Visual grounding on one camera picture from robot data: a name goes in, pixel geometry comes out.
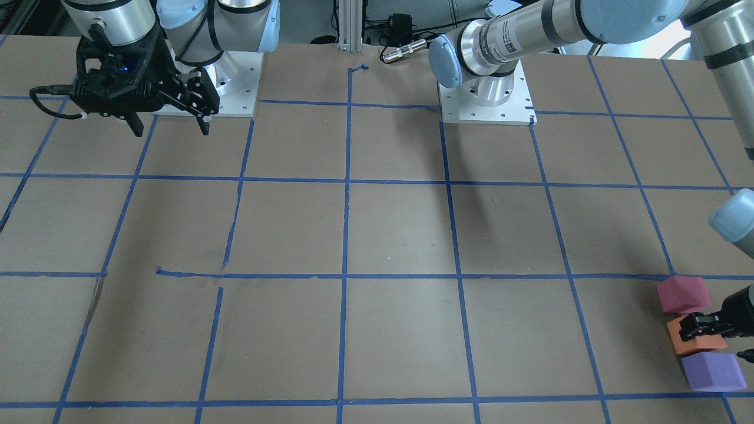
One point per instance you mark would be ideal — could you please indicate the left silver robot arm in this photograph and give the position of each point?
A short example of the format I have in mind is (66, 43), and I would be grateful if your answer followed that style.
(626, 146)

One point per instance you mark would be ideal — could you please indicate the aluminium frame post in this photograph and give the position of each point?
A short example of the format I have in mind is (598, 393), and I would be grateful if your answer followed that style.
(350, 23)

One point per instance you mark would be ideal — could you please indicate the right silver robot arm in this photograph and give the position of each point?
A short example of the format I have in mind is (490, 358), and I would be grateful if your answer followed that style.
(194, 58)

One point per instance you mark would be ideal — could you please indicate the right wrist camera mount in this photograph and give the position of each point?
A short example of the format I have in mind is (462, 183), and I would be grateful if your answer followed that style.
(121, 80)

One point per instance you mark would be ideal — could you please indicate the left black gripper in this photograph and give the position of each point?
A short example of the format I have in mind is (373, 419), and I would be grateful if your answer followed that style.
(741, 307)

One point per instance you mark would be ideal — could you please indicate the pink foam block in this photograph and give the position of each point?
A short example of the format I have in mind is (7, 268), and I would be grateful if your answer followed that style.
(683, 294)

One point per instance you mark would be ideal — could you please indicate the purple foam block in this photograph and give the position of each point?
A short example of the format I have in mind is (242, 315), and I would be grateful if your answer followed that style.
(713, 372)

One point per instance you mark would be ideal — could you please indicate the orange foam block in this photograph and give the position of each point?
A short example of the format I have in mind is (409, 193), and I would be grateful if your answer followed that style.
(704, 343)

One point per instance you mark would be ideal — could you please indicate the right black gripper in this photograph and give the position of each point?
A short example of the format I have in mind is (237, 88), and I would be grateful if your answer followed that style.
(159, 66)

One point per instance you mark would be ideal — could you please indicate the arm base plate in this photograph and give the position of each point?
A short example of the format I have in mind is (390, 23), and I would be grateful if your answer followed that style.
(236, 76)
(489, 100)

